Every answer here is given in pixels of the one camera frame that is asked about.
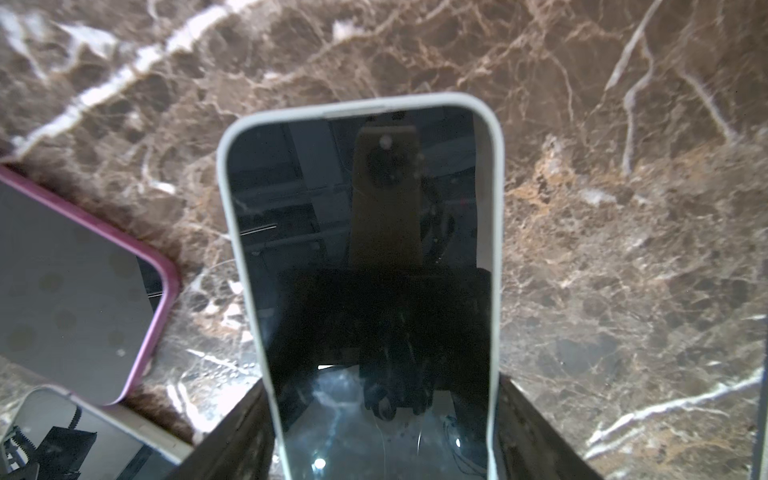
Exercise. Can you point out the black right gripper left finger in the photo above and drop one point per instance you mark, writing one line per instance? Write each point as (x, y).
(240, 447)

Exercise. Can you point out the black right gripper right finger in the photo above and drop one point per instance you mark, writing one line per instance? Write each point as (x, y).
(526, 446)

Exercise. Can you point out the black phone white edge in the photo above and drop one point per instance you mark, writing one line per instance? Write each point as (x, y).
(56, 435)

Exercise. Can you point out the black phone silver edge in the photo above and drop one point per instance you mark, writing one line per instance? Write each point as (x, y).
(366, 270)

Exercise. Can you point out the black phone purple edge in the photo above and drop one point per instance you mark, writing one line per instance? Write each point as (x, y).
(83, 304)

